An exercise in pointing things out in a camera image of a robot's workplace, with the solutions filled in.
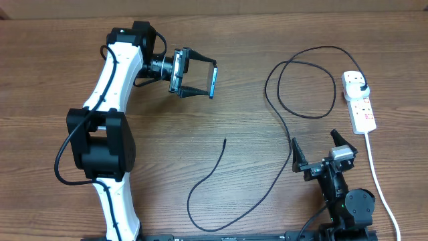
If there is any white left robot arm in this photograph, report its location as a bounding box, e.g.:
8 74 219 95
64 21 218 240

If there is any black charging cable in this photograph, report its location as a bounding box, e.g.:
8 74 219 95
186 46 370 233

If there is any white power strip cord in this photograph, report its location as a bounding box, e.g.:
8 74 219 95
363 132 402 241

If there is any blue smartphone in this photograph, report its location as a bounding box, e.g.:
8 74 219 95
207 63 218 99

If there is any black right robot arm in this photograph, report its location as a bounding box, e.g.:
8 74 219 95
285 129 378 241

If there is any white charger adapter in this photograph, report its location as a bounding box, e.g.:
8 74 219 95
344 82 370 101

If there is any white power strip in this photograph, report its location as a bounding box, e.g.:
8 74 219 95
341 71 377 135

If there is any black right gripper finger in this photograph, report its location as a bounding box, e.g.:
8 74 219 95
292 138 308 173
330 129 358 155

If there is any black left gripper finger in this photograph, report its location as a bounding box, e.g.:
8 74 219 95
177 86 209 98
187 48 217 65

